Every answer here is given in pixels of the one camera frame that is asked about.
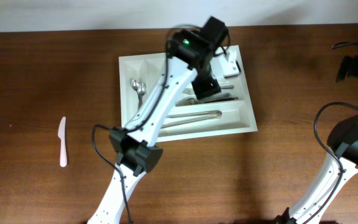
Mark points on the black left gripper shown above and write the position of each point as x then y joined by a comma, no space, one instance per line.
206,89

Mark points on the steel fork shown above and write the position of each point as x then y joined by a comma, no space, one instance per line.
190,91

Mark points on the black handled fork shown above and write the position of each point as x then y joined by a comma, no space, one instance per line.
215,98

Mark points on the small steel teaspoon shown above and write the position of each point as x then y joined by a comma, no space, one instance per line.
134,84
141,91

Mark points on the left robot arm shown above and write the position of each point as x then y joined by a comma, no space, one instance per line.
187,62

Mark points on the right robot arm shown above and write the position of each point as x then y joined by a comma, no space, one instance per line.
339,166

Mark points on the white plastic cutlery tray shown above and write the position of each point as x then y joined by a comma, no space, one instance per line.
237,115

